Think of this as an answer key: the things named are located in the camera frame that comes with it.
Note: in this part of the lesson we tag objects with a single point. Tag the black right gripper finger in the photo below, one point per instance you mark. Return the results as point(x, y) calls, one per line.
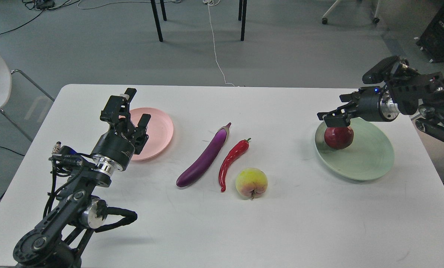
point(339, 117)
point(351, 97)

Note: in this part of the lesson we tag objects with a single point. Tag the pink plate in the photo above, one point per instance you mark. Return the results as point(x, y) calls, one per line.
point(159, 129)

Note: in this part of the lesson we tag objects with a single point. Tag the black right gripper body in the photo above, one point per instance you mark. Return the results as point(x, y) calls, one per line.
point(375, 104)

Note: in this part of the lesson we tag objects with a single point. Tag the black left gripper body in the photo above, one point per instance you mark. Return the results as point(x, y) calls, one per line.
point(119, 147)

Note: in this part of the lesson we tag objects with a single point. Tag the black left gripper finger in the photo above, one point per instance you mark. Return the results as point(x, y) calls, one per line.
point(117, 109)
point(144, 120)

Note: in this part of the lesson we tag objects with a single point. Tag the black table legs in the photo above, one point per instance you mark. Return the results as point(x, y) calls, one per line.
point(242, 12)

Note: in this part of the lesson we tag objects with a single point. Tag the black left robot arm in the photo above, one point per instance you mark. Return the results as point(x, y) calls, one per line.
point(72, 213)

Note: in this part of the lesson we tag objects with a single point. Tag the yellow pink peach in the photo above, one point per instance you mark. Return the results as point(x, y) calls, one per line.
point(251, 183)

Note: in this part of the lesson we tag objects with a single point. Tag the purple eggplant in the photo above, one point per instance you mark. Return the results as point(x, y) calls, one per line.
point(205, 160)

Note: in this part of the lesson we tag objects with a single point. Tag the green plate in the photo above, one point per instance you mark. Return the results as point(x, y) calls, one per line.
point(369, 157)

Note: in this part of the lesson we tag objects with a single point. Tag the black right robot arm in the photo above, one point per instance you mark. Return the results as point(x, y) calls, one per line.
point(392, 87)

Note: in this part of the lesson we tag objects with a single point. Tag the red pomegranate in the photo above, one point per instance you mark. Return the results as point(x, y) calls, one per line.
point(338, 137)

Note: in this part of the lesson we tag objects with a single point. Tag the red chili pepper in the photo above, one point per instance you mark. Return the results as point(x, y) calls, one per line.
point(237, 151)

